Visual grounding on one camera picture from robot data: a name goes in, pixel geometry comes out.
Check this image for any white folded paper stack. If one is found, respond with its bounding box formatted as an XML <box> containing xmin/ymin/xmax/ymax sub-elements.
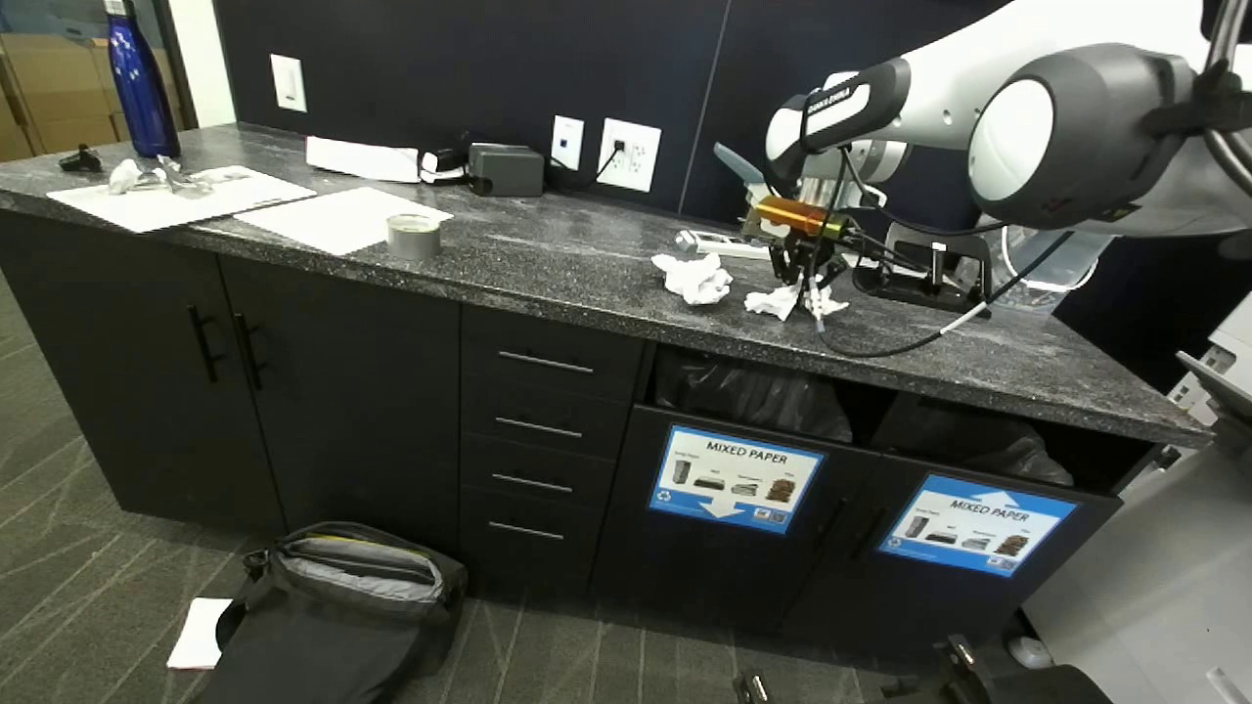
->
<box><xmin>303</xmin><ymin>135</ymin><xmax>430</xmax><ymax>185</ymax></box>

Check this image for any white paper sheet right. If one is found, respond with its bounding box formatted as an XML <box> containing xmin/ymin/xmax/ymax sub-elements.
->
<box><xmin>247</xmin><ymin>189</ymin><xmax>446</xmax><ymax>252</ymax></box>

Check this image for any white light switch plate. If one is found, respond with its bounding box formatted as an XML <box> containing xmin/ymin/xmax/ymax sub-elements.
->
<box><xmin>269</xmin><ymin>53</ymin><xmax>303</xmax><ymax>112</ymax></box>

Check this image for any blue water bottle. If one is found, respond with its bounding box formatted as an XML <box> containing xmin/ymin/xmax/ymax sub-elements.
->
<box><xmin>101</xmin><ymin>0</ymin><xmax>181</xmax><ymax>160</ymax></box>

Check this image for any white double wall outlet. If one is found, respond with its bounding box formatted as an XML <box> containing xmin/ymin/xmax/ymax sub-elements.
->
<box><xmin>593</xmin><ymin>118</ymin><xmax>661</xmax><ymax>191</ymax></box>

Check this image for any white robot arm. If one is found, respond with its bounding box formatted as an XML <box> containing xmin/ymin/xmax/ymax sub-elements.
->
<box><xmin>764</xmin><ymin>0</ymin><xmax>1252</xmax><ymax>238</ymax></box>

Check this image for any black three-hole punch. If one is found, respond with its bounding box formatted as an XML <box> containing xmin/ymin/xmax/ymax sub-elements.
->
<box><xmin>868</xmin><ymin>228</ymin><xmax>988</xmax><ymax>307</ymax></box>

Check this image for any black recycle bin bag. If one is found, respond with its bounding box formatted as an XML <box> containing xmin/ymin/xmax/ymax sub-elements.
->
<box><xmin>653</xmin><ymin>350</ymin><xmax>851</xmax><ymax>443</ymax></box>
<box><xmin>872</xmin><ymin>395</ymin><xmax>1072</xmax><ymax>486</ymax></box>

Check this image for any black power adapter box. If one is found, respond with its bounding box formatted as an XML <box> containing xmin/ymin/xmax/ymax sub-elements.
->
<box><xmin>468</xmin><ymin>139</ymin><xmax>545</xmax><ymax>196</ymax></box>

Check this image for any roll of grey tape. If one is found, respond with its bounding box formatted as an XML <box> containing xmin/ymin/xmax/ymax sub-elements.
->
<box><xmin>387</xmin><ymin>212</ymin><xmax>442</xmax><ymax>250</ymax></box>

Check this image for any black grey backpack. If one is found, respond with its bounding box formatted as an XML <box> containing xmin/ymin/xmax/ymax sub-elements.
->
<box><xmin>204</xmin><ymin>518</ymin><xmax>468</xmax><ymax>704</ymax></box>

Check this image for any mixed paper sign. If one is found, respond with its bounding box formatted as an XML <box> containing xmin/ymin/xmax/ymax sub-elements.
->
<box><xmin>648</xmin><ymin>423</ymin><xmax>825</xmax><ymax>537</ymax></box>
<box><xmin>881</xmin><ymin>474</ymin><xmax>1074</xmax><ymax>577</ymax></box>

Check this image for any grey white stapler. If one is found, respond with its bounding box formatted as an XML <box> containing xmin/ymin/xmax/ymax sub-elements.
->
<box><xmin>713</xmin><ymin>139</ymin><xmax>772</xmax><ymax>198</ymax></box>

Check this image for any white paper sheet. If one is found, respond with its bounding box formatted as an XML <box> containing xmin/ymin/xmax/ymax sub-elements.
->
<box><xmin>54</xmin><ymin>164</ymin><xmax>307</xmax><ymax>234</ymax></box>
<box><xmin>247</xmin><ymin>189</ymin><xmax>446</xmax><ymax>252</ymax></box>

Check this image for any left mixed paper sign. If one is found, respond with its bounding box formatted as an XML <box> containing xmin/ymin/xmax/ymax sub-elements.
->
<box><xmin>648</xmin><ymin>423</ymin><xmax>825</xmax><ymax>537</ymax></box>

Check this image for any black cabinet with drawers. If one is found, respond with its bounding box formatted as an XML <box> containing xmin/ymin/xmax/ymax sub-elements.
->
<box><xmin>3</xmin><ymin>216</ymin><xmax>1202</xmax><ymax>659</ymax></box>

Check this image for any black recycle bin bag left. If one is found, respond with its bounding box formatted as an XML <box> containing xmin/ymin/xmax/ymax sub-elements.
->
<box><xmin>653</xmin><ymin>350</ymin><xmax>851</xmax><ymax>443</ymax></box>

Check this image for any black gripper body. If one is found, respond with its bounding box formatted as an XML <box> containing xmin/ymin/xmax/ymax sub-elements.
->
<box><xmin>772</xmin><ymin>234</ymin><xmax>845</xmax><ymax>286</ymax></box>

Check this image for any small white paper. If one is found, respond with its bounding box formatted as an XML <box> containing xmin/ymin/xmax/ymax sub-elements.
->
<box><xmin>742</xmin><ymin>286</ymin><xmax>845</xmax><ymax>319</ymax></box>

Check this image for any white paper sheet left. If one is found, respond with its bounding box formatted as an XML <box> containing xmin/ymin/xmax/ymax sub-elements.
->
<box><xmin>54</xmin><ymin>164</ymin><xmax>307</xmax><ymax>234</ymax></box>

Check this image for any right mixed paper sign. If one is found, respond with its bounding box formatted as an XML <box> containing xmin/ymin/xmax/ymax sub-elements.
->
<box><xmin>881</xmin><ymin>474</ymin><xmax>1074</xmax><ymax>577</ymax></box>

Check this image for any white small wall plate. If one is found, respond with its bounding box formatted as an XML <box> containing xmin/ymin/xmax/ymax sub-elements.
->
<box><xmin>549</xmin><ymin>112</ymin><xmax>581</xmax><ymax>168</ymax></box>

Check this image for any white paper on floor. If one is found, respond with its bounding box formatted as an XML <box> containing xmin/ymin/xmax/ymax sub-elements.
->
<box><xmin>168</xmin><ymin>599</ymin><xmax>228</xmax><ymax>674</ymax></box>

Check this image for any black recycle bin bag right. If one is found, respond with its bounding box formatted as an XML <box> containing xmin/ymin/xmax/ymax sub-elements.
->
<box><xmin>872</xmin><ymin>395</ymin><xmax>1072</xmax><ymax>486</ymax></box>

